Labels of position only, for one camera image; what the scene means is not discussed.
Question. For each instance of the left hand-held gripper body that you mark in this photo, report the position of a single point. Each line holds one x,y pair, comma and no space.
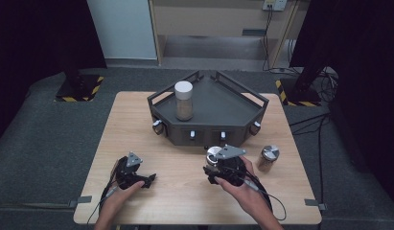
127,175

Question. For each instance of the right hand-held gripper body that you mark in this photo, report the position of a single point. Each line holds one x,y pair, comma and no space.
231,172

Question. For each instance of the glass jar with brown spice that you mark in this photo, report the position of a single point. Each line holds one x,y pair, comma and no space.
267,159

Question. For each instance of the black corner spice rack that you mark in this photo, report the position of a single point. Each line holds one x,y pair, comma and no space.
217,108

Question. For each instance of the tall glass jar white lid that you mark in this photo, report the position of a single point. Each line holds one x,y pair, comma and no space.
184,105

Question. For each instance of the person's left hand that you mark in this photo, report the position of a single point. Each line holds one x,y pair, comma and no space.
116,201

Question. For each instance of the person's right hand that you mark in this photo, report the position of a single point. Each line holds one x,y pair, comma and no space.
249,195

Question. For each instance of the grey tape strip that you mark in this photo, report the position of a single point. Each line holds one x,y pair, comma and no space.
314,203
80,200

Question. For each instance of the black stand with striped base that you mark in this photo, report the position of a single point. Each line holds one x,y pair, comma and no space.
300,94
78,89

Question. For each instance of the grey rectangular label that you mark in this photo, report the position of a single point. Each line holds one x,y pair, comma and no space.
253,32

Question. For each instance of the wooden shelf unit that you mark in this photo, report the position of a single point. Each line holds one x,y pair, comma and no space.
201,19

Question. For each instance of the dark curtain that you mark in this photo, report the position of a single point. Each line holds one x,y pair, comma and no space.
370,64
31,48

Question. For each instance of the white wall socket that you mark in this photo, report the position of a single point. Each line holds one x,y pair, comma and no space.
274,4

